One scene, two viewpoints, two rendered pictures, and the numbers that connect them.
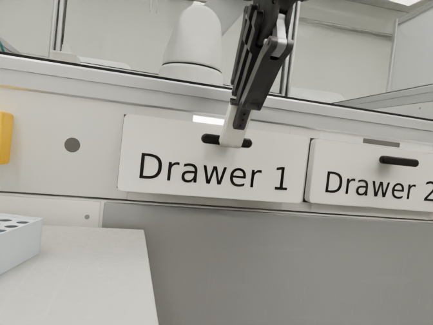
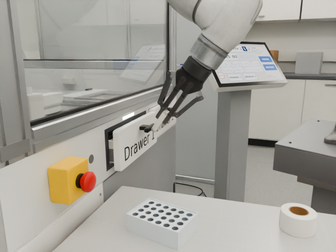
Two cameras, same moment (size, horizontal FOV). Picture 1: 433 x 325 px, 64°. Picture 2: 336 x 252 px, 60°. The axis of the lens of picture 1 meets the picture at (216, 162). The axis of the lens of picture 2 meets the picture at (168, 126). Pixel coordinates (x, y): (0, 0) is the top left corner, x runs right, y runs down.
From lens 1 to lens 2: 0.71 m
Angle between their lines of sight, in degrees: 59
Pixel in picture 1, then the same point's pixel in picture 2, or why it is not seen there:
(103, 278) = (185, 202)
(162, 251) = not seen: hidden behind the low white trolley
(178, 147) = (132, 138)
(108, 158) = (102, 157)
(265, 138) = (148, 118)
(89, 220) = (100, 195)
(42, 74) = (74, 123)
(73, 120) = (89, 144)
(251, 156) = not seen: hidden behind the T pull
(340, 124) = (154, 98)
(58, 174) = not seen: hidden behind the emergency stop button
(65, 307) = (207, 210)
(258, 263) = (142, 175)
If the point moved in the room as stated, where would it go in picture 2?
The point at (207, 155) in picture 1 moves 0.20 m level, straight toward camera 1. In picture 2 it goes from (138, 136) to (201, 146)
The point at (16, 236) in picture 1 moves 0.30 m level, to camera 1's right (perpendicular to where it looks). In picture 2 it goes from (167, 206) to (218, 164)
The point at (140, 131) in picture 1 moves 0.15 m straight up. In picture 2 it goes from (123, 137) to (121, 79)
